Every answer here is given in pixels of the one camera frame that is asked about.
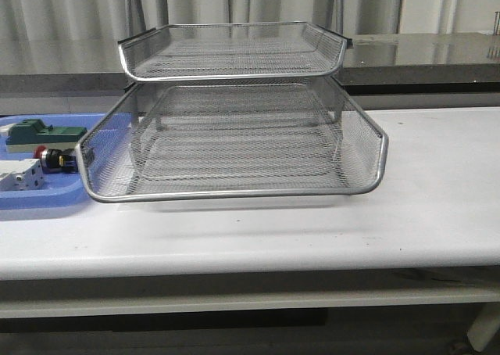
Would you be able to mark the silver mesh tray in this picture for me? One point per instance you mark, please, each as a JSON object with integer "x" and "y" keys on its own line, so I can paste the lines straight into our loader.
{"x": 219, "y": 51}
{"x": 358, "y": 170}
{"x": 176, "y": 155}

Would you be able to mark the red emergency stop button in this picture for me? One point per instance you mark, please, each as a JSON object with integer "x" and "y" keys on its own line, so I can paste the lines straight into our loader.
{"x": 57, "y": 160}

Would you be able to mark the grey speckled counter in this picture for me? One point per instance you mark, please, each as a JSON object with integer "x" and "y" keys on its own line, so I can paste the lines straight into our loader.
{"x": 381, "y": 71}

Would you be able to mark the blue plastic tray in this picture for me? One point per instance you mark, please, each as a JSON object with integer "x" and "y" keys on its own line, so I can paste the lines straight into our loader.
{"x": 65, "y": 189}

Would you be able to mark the white circuit breaker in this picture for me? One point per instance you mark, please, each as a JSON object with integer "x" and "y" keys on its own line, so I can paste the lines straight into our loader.
{"x": 21, "y": 175}

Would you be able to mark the green terminal block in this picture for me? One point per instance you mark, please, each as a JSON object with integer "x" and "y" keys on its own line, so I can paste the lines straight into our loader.
{"x": 28, "y": 134}

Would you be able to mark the grey pleated curtain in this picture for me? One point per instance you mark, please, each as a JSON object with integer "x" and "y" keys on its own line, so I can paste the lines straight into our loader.
{"x": 58, "y": 36}

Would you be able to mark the white table leg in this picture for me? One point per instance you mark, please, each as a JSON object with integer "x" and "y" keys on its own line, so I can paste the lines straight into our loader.
{"x": 484, "y": 327}

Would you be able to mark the silver wire rack frame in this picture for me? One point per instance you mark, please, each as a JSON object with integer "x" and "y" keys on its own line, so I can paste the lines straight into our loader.
{"x": 136, "y": 11}

